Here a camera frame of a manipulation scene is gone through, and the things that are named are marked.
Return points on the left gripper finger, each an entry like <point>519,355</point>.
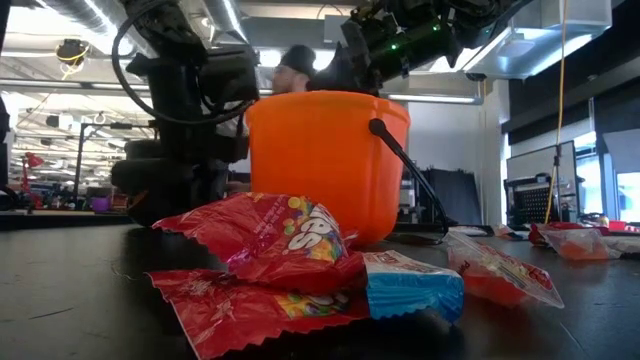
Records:
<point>150,177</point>

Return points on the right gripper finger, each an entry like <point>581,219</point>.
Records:
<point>367,60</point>
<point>337,75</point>

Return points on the red Skittles candy packet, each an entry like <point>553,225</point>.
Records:
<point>260,235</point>
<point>225,315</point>

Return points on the clear packet red candy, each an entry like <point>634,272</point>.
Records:
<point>492,287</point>
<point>502,231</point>

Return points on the clear packet orange candy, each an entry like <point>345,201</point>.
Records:
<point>580,247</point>

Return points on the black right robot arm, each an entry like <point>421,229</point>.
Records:
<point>480,10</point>

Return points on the black pumpkin bucket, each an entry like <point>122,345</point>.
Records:
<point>170,210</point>

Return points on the person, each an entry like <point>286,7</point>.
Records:
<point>299,62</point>

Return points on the grey ceiling box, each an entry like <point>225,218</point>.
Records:
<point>332,30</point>

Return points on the purple cup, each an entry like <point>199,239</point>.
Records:
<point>101,204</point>

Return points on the orange pumpkin bucket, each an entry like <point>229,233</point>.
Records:
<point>320,165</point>

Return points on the black ceiling spotlight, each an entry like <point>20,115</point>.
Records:
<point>72,50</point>

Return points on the red desk lamp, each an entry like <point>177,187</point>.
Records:
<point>34,160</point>

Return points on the black partition panel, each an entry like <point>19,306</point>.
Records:
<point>450,195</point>

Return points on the black pegboard rack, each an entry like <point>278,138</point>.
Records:
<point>537,205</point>

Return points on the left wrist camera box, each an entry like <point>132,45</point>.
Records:
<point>230,77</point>

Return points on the black metal stand frame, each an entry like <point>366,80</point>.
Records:
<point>80,160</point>

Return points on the silver ventilation duct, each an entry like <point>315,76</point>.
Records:
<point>225,20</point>

